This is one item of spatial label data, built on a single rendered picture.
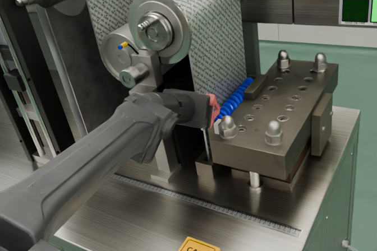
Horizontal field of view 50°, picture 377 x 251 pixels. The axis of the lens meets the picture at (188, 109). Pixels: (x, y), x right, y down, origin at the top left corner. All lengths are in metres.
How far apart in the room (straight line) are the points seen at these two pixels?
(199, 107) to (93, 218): 0.34
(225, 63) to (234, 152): 0.22
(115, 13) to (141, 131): 0.47
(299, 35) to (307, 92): 2.74
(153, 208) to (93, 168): 0.47
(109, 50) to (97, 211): 0.36
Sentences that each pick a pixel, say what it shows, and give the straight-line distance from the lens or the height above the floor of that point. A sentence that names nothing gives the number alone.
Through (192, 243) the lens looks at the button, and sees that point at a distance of 0.78.
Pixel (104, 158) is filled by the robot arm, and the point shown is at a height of 1.25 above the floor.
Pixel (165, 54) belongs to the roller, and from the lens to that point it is 0.82.
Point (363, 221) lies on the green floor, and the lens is 2.10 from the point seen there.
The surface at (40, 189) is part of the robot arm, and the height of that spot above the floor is 1.29.
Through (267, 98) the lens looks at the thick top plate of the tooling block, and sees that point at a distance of 0.96.
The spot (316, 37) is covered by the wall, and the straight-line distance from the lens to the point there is 3.67.
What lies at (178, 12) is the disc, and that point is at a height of 1.29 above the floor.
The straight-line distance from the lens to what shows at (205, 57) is 0.85.
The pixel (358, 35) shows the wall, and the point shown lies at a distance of 3.58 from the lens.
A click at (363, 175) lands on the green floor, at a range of 2.34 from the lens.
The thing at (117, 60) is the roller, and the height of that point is 1.17.
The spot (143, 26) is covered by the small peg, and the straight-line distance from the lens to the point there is 0.77.
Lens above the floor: 1.51
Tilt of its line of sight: 31 degrees down
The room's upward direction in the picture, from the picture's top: 10 degrees counter-clockwise
